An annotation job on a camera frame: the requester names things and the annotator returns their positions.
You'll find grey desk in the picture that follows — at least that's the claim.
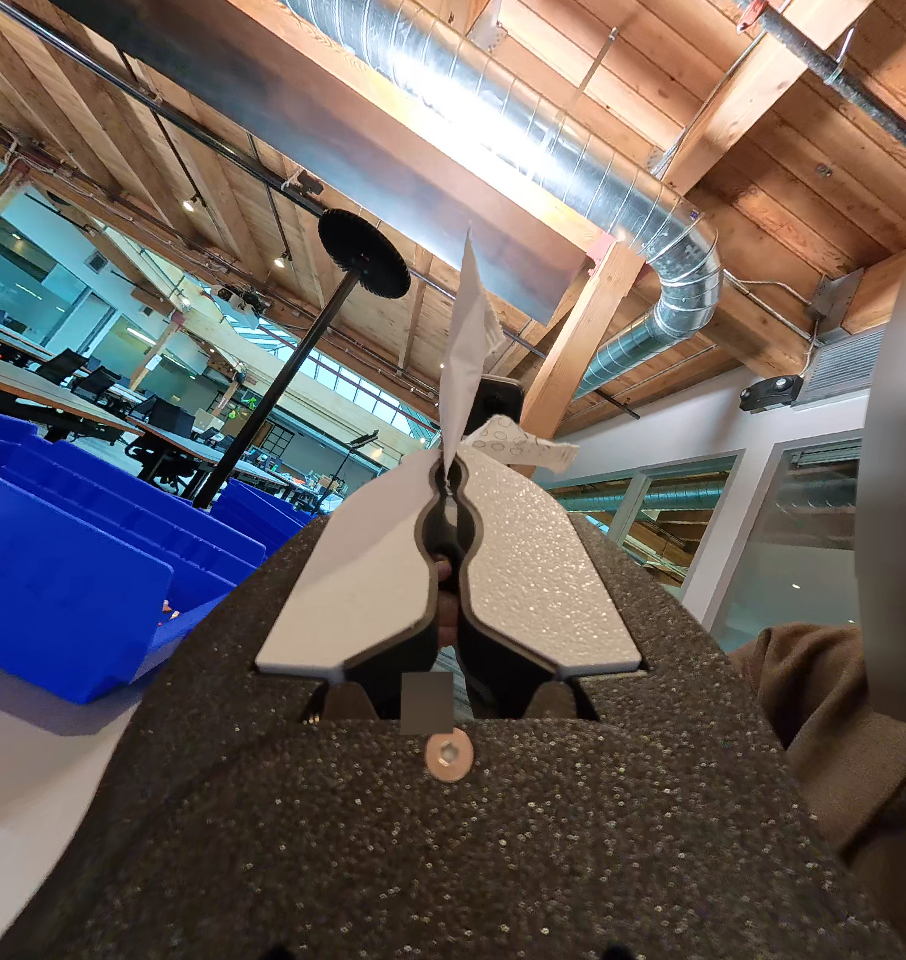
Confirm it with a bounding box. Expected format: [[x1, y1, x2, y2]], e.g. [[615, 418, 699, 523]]
[[0, 652, 161, 960]]

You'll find long wooden-edged table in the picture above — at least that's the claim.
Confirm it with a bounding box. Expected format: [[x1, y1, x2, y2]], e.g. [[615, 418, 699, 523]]
[[0, 348, 142, 444]]

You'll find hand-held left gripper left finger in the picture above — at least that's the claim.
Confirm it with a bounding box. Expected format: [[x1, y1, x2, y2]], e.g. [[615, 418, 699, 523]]
[[254, 450, 450, 685]]

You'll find person's right hand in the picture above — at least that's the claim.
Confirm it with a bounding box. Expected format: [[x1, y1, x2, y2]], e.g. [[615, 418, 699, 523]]
[[432, 553, 463, 650]]

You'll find grey ceiling pipe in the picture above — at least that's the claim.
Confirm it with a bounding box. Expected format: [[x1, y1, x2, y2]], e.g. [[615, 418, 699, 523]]
[[738, 0, 906, 151]]

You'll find metal ventilation duct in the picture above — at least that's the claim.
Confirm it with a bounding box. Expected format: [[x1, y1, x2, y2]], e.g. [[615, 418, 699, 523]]
[[280, 0, 724, 399]]

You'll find wall vent grille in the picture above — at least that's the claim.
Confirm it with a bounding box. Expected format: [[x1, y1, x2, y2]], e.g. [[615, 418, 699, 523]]
[[798, 322, 889, 410]]

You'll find person's right forearm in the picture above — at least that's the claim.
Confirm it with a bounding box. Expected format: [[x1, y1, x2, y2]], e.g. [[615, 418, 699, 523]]
[[726, 621, 906, 871]]

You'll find white numeral-print paper bag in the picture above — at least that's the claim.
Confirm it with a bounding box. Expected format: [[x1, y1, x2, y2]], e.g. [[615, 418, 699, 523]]
[[381, 231, 581, 489]]

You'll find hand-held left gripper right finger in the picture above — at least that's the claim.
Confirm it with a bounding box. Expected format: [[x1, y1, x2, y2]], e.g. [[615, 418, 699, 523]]
[[453, 442, 643, 681]]

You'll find black light stand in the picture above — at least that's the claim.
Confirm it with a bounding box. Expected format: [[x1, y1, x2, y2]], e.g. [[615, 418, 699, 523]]
[[333, 429, 382, 492]]

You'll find wooden pillar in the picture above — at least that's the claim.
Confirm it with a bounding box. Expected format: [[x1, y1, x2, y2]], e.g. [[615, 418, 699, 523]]
[[519, 238, 649, 451]]

